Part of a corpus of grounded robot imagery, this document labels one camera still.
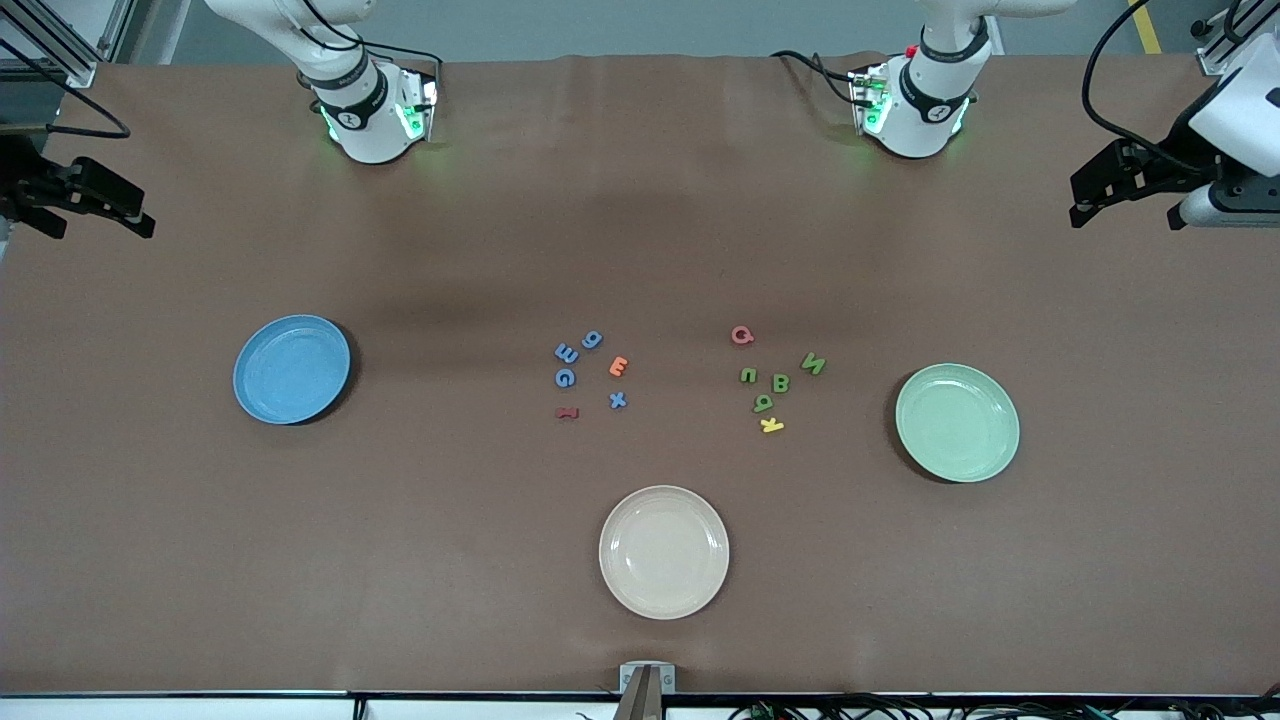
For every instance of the green foam letter N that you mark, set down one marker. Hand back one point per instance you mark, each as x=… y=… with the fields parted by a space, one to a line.
x=813 y=364

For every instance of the pink foam letter Q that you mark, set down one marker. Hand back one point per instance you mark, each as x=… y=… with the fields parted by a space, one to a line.
x=733 y=336

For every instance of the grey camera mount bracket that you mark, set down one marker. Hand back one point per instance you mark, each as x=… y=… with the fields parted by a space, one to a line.
x=647 y=690

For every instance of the green foam letter d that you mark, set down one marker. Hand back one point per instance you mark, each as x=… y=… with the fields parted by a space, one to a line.
x=765 y=403

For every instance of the beige plate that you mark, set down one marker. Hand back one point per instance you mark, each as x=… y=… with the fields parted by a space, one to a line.
x=664 y=552

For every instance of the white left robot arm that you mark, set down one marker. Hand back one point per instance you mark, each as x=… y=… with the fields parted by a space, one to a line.
x=915 y=115

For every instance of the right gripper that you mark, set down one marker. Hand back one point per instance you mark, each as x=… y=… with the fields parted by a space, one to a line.
x=22 y=172

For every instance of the green foam letter B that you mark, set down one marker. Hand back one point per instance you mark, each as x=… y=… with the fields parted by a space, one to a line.
x=774 y=383

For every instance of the blue foam letter G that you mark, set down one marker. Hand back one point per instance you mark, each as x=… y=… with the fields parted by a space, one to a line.
x=558 y=377
x=586 y=340

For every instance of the aluminium frame profile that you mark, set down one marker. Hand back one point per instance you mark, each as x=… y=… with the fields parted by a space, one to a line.
x=80 y=72
x=1215 y=55

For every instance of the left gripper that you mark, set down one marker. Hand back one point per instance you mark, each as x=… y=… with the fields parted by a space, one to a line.
x=1172 y=160

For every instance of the blue foam letter E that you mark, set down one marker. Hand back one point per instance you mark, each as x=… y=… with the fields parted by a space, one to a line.
x=574 y=353

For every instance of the blue plate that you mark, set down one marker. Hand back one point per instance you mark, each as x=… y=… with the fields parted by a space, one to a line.
x=290 y=370

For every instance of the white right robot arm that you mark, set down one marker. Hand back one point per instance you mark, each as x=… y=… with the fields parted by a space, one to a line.
x=365 y=130

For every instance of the green plate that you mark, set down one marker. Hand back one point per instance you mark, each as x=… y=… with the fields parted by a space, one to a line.
x=957 y=422

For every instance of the brown table cover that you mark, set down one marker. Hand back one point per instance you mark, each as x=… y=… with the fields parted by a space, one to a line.
x=400 y=550

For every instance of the orange foam letter E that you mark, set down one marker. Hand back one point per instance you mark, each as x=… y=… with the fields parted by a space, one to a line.
x=615 y=367

